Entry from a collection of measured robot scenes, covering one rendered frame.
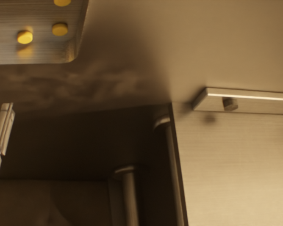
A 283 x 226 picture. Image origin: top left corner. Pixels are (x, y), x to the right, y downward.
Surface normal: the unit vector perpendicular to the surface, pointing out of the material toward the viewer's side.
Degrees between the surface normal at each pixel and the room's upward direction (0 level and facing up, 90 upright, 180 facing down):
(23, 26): 0
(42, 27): 0
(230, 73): 0
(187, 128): 90
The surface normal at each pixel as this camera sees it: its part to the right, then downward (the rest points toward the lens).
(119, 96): 0.11, 0.91
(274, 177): 0.32, -0.41
